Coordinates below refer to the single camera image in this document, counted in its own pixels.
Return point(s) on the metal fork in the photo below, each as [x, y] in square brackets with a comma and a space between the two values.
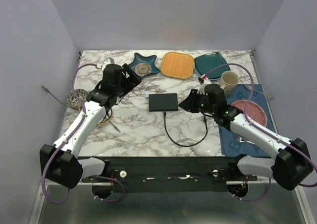
[241, 139]

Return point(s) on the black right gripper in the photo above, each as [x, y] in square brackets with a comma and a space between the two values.
[189, 103]

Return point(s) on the metal spoon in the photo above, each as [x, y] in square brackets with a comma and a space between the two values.
[249, 88]

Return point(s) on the teal square plate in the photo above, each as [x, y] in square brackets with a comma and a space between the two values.
[207, 62]

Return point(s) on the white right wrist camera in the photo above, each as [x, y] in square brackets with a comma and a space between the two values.
[202, 88]

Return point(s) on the pink dotted plate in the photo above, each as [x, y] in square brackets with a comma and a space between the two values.
[254, 111]

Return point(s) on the orange woven square tray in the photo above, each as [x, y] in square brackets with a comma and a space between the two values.
[177, 65]

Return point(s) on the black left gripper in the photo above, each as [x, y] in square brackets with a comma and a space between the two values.
[132, 82]

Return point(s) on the blue cloth placemat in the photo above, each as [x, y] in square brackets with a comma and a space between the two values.
[230, 147]

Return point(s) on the blue star-shaped dish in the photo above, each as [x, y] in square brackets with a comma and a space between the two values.
[144, 65]

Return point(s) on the beige ceramic mug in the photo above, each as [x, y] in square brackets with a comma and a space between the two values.
[228, 82]

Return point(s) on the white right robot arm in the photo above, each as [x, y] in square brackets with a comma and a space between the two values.
[288, 161]

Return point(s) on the small floral patterned bowl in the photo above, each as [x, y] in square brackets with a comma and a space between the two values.
[72, 102]

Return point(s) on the black network switch box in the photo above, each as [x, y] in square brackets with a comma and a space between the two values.
[163, 102]

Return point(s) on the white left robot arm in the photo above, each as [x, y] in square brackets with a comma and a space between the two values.
[59, 161]

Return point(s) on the black mounting base plate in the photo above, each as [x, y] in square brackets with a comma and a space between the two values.
[176, 174]

